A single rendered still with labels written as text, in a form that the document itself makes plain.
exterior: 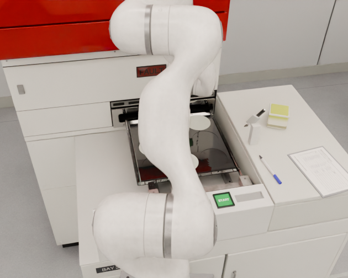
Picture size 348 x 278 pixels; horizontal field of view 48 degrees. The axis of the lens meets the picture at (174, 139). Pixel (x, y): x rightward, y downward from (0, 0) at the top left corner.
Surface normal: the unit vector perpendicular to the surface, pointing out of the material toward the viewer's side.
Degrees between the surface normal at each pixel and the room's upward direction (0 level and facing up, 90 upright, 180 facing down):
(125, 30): 71
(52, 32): 90
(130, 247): 81
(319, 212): 90
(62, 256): 0
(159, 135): 44
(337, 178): 0
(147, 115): 53
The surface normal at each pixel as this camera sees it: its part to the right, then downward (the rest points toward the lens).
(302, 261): 0.22, 0.64
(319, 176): 0.02, -0.76
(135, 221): -0.06, -0.32
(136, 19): -0.09, -0.11
